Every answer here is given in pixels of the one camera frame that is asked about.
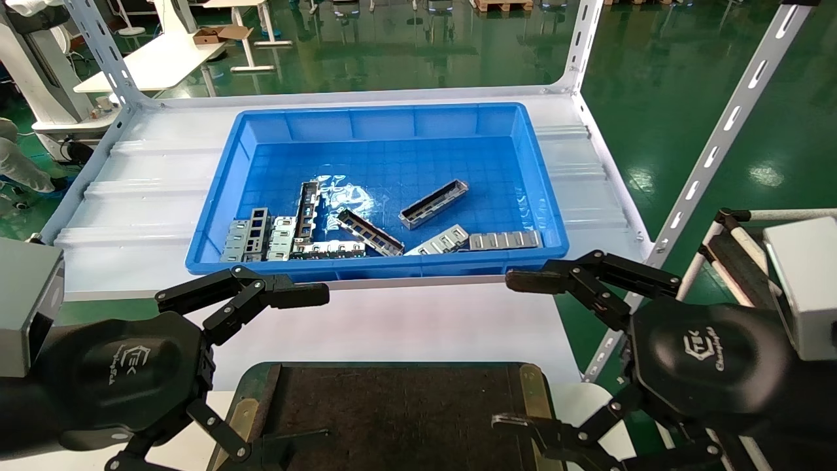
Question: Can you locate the flat light grey metal part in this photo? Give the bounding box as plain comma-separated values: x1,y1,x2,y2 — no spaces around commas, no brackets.
220,220,251,263

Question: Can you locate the white metal shelving rack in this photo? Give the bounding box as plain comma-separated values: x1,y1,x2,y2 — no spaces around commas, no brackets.
39,0,819,383

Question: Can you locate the clear plastic film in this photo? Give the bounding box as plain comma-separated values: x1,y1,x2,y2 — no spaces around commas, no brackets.
314,174,377,230

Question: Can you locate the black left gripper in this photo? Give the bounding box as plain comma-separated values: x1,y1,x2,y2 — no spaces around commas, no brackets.
0,265,331,471

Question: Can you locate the white machine base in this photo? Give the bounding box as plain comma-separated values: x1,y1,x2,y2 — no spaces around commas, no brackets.
0,0,122,143

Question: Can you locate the pale slotted metal part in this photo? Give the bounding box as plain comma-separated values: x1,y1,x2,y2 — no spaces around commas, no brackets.
266,216,298,262

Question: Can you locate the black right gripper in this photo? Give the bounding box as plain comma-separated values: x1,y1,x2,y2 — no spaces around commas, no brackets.
492,250,837,471

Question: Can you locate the wooden pallet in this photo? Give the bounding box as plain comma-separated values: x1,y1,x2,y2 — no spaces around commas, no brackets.
473,0,534,13

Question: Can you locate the dark long metal bracket part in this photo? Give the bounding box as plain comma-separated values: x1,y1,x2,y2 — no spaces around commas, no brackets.
336,209,405,257

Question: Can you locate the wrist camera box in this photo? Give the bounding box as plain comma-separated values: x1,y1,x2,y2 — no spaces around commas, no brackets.
762,216,837,362
0,237,65,379

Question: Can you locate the grey flat ribbed metal part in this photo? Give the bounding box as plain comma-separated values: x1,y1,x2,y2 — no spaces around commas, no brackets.
468,230,543,251

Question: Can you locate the long narrow metal frame part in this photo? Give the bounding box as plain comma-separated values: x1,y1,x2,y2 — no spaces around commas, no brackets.
294,181,321,247

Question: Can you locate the black flat container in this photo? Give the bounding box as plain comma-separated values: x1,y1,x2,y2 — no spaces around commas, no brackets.
208,362,567,471

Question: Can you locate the white tube cart frame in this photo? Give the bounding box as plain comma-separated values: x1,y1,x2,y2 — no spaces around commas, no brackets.
674,208,837,471

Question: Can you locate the white desk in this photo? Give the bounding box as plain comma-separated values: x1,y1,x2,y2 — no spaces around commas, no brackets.
73,29,227,94

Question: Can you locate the silver ribbed metal part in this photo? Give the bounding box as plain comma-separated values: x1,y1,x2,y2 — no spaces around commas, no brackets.
404,224,470,256

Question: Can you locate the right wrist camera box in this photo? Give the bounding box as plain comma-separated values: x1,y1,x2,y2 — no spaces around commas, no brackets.
762,216,837,362

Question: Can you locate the person in white trousers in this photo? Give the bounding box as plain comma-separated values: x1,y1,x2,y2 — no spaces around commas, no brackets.
0,118,67,194

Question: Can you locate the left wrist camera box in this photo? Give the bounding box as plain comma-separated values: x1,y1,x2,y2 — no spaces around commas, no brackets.
0,237,65,379

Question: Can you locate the white table with legs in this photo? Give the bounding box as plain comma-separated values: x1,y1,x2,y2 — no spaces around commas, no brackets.
203,0,294,72

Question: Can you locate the black foam cart pad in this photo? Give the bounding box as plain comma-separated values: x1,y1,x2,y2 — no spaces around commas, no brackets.
708,232,780,309

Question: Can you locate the blue plastic bin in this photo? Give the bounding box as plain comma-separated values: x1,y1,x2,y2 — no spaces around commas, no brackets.
185,102,568,283

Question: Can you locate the open cardboard box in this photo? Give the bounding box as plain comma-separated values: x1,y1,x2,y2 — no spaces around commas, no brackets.
192,26,254,46

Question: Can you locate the long silver clip metal part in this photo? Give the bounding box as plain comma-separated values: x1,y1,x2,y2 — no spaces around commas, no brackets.
291,240,367,260

